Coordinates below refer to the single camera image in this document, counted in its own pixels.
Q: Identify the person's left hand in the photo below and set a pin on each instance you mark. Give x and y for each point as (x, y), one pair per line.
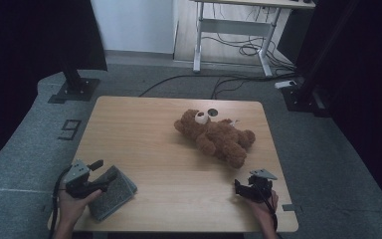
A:
(71, 207)

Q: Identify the black curtain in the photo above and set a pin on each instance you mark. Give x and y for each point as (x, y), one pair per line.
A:
(364, 83)
(30, 49)

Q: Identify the brown teddy bear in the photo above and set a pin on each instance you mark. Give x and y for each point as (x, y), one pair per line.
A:
(217, 137)

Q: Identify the white power strip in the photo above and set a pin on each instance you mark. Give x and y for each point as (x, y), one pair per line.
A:
(285, 84)

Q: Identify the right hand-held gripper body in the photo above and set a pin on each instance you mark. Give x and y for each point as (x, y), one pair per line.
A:
(260, 189)

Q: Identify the person's right hand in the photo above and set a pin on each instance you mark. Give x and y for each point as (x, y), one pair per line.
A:
(265, 212)

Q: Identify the black stand with base plate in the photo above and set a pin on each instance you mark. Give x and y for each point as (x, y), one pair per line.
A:
(306, 89)
(76, 88)

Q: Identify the white desk frame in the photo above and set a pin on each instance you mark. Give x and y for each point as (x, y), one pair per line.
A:
(235, 28)

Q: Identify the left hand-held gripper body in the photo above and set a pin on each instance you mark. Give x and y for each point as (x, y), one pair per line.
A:
(76, 174)

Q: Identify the black floor tape marking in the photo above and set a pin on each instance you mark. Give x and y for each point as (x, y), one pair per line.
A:
(70, 129)

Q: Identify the grey towel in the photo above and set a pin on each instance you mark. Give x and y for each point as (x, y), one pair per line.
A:
(112, 199)

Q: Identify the grey tape strip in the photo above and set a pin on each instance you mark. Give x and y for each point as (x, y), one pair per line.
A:
(291, 207)

